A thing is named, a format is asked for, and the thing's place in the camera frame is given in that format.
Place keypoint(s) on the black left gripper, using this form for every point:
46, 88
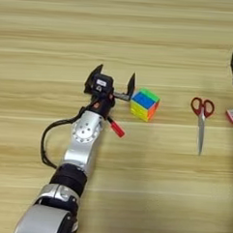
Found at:
104, 105

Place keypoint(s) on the colourful puzzle cube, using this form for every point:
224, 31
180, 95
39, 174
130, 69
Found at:
144, 105

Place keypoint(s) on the red and black pen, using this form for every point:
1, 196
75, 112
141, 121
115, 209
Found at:
118, 130

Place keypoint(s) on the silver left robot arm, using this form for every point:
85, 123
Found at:
81, 145

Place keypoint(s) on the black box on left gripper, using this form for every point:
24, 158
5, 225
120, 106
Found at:
102, 84

